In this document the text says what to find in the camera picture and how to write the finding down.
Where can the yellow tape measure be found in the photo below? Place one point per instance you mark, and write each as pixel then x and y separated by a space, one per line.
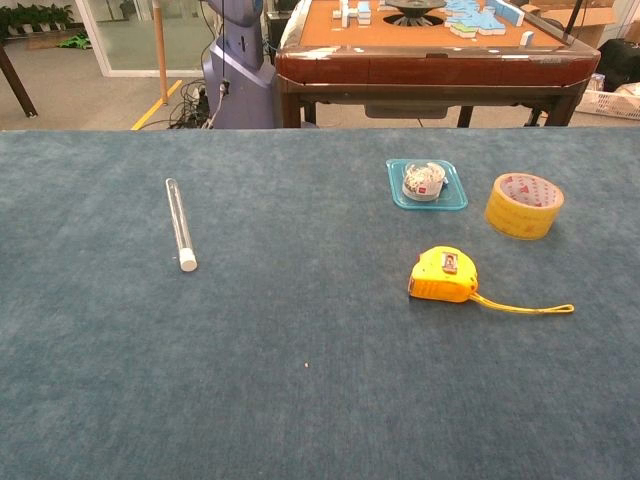
pixel 442 280

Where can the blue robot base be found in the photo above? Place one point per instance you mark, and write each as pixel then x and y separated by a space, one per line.
pixel 240 90

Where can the yellow packing tape roll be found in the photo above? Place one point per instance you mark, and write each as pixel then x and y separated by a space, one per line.
pixel 515 221

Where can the teal plastic tray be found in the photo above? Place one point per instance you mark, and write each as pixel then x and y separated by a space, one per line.
pixel 454 201

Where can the clear test tube white cap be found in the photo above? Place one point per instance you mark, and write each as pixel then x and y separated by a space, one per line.
pixel 180 230

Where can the blue table cloth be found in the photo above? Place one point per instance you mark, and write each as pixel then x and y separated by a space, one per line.
pixel 300 400

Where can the brown mahjong table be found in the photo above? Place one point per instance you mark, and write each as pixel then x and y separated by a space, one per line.
pixel 425 65

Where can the wooden pole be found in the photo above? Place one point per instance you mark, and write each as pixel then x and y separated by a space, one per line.
pixel 161 50

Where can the black mahjong table dome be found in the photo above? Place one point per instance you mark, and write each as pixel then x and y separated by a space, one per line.
pixel 415 10

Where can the lone blue mahjong tile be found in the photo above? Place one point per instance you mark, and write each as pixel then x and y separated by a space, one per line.
pixel 526 38

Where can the green item on floor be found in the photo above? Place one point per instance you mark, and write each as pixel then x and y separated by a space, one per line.
pixel 75 41

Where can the white plastic basket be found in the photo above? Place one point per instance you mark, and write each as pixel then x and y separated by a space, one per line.
pixel 610 105

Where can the dark table leg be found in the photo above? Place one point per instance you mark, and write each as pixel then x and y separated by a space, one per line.
pixel 17 85

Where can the black bag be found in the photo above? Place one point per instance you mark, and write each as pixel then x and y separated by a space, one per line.
pixel 620 62

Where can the potted green plants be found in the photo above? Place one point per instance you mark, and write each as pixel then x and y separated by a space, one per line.
pixel 35 17

